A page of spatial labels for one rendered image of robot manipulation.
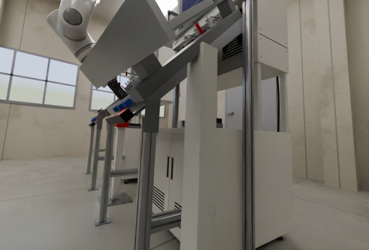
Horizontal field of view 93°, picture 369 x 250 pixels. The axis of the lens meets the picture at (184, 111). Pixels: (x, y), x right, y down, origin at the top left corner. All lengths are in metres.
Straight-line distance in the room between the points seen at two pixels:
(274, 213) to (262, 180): 0.20
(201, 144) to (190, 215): 0.17
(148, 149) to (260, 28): 0.92
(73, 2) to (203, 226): 0.69
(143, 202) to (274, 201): 0.76
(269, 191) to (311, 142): 2.19
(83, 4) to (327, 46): 2.96
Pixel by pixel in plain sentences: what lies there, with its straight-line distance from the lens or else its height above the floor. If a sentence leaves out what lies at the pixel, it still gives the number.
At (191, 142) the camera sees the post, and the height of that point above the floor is 0.57.
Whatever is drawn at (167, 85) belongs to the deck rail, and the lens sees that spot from 0.66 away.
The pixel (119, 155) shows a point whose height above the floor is 0.37.
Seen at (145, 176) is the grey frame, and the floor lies 0.46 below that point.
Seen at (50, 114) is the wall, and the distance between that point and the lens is 4.44.
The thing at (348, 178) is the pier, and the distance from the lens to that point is 2.95.
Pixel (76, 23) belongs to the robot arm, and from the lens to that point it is 0.64.
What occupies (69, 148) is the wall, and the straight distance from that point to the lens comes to 4.49.
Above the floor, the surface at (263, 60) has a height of 1.02.
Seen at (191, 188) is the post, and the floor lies 0.46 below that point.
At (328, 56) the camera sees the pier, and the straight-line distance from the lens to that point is 3.13.
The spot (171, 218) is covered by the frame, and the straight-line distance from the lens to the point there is 0.67.
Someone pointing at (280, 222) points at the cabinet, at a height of 0.13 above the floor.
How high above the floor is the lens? 0.59
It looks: 7 degrees up
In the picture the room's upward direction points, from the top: 2 degrees clockwise
